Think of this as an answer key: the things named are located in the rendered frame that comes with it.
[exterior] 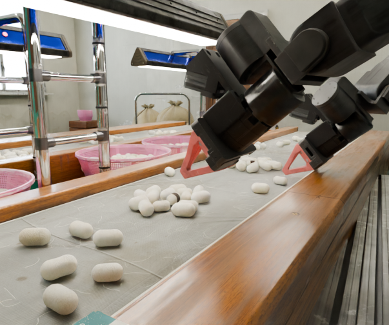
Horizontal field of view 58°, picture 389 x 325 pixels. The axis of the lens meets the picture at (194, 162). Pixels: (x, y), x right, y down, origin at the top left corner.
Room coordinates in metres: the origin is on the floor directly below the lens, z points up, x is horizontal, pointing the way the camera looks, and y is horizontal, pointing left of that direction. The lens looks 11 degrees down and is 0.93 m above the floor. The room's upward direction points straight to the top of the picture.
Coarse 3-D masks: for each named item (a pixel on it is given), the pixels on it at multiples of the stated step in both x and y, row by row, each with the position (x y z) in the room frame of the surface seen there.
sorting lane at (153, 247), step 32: (128, 192) 0.66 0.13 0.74; (192, 192) 0.66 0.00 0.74; (224, 192) 0.66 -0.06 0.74; (0, 224) 0.49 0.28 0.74; (32, 224) 0.49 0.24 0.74; (64, 224) 0.49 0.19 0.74; (96, 224) 0.49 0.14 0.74; (128, 224) 0.49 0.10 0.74; (160, 224) 0.49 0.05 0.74; (192, 224) 0.49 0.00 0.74; (224, 224) 0.49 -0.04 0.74; (0, 256) 0.39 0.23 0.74; (32, 256) 0.39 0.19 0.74; (96, 256) 0.39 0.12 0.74; (128, 256) 0.39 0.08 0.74; (160, 256) 0.39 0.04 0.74; (192, 256) 0.39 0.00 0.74; (0, 288) 0.32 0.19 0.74; (32, 288) 0.32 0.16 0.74; (96, 288) 0.32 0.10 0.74; (128, 288) 0.32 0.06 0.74; (0, 320) 0.27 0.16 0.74; (32, 320) 0.27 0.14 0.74; (64, 320) 0.27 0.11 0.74
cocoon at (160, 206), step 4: (164, 200) 0.55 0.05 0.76; (152, 204) 0.54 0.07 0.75; (156, 204) 0.54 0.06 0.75; (160, 204) 0.54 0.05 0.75; (164, 204) 0.54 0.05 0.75; (168, 204) 0.55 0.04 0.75; (156, 208) 0.54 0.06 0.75; (160, 208) 0.54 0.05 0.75; (164, 208) 0.54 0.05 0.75; (168, 208) 0.55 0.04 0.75
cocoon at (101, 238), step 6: (96, 234) 0.41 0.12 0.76; (102, 234) 0.41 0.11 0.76; (108, 234) 0.41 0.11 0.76; (114, 234) 0.41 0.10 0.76; (120, 234) 0.41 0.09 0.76; (96, 240) 0.40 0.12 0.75; (102, 240) 0.40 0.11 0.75; (108, 240) 0.40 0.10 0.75; (114, 240) 0.41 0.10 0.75; (120, 240) 0.41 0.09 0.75; (102, 246) 0.41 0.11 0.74
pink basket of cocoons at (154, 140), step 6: (150, 138) 1.28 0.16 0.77; (156, 138) 1.31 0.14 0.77; (162, 138) 1.32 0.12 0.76; (168, 138) 1.34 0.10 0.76; (174, 138) 1.34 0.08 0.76; (180, 138) 1.35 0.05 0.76; (186, 138) 1.34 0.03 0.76; (150, 144) 1.12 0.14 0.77; (156, 144) 1.11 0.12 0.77; (174, 144) 1.34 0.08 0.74; (150, 150) 1.14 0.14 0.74; (174, 150) 1.10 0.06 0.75; (180, 150) 1.10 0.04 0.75; (186, 150) 1.10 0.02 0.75
